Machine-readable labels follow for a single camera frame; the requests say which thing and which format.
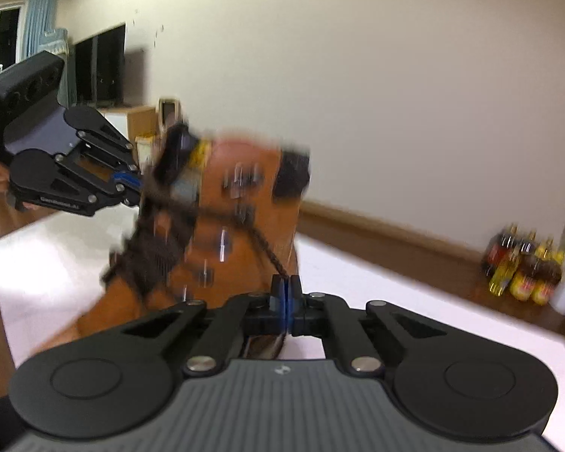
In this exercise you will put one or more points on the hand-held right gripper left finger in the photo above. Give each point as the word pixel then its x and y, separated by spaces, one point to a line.
pixel 278 303

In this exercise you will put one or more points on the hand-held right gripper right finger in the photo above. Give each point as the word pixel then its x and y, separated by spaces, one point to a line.
pixel 295 303

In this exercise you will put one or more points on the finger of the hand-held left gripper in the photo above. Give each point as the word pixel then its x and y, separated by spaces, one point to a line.
pixel 127 195
pixel 125 176

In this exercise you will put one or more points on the dark brown shoelace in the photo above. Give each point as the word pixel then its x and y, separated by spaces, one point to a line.
pixel 266 249

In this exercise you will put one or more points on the brown leather boot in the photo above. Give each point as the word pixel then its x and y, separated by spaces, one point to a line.
pixel 263 207

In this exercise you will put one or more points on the brown cardboard carton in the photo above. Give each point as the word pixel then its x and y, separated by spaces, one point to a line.
pixel 141 127

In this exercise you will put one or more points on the window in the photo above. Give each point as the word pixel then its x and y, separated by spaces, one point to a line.
pixel 0 42

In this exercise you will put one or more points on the black television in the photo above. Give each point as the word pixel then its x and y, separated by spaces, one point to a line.
pixel 99 66

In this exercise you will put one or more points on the light blue curtain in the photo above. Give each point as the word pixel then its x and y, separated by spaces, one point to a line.
pixel 40 19

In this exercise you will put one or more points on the group of cooking oil bottles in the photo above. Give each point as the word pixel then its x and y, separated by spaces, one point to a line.
pixel 522 278

